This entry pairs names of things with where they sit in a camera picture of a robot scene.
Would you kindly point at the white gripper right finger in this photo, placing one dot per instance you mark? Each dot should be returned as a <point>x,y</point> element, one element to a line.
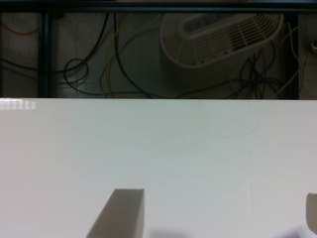
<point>311,212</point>

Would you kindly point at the white air purifier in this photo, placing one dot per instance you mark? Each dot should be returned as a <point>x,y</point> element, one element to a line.
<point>198,47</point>

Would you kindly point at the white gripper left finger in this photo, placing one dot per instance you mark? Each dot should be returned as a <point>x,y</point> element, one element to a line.
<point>123,216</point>

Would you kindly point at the black frame post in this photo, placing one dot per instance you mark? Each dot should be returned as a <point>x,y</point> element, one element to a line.
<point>44,55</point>

